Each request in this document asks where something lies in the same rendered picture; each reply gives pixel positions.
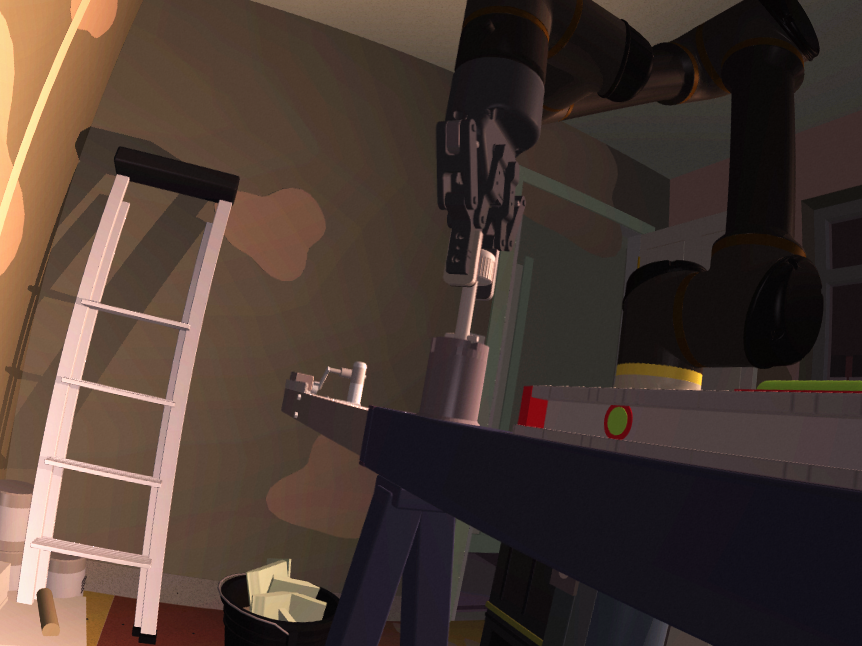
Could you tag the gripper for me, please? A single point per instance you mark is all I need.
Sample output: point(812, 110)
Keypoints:
point(498, 91)

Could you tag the pale pine offcut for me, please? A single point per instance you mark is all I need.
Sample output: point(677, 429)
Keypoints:
point(289, 608)
point(296, 587)
point(266, 576)

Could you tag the grey cylinder plunger housing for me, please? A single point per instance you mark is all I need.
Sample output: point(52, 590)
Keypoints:
point(454, 380)

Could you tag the grey spirit level red ends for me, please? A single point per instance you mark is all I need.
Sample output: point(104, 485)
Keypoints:
point(707, 428)

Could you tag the white cylinder post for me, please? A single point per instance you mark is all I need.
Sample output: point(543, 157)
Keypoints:
point(357, 384)

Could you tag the green flat pad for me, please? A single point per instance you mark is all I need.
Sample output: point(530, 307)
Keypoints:
point(815, 385)

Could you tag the white paint tin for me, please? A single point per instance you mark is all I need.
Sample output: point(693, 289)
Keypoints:
point(13, 518)
point(67, 576)

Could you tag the dark cabinet yellow stripe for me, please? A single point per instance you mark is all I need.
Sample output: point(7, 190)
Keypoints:
point(532, 592)

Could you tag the white plunger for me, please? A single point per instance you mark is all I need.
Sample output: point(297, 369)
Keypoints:
point(466, 313)

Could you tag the dark blue saw stand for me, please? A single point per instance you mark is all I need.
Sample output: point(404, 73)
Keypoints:
point(606, 512)

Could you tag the white step ladder black top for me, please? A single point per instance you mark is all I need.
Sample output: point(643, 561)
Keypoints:
point(172, 174)

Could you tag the black waste bin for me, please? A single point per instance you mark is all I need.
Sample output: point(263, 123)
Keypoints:
point(236, 606)

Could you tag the pale green door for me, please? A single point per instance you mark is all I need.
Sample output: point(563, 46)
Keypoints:
point(572, 323)

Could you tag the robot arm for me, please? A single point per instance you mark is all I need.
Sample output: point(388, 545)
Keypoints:
point(761, 202)

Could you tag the dark framed window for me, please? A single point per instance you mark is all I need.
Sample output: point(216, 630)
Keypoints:
point(842, 269)

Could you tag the grey stop block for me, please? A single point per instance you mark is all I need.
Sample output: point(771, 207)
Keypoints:
point(303, 384)

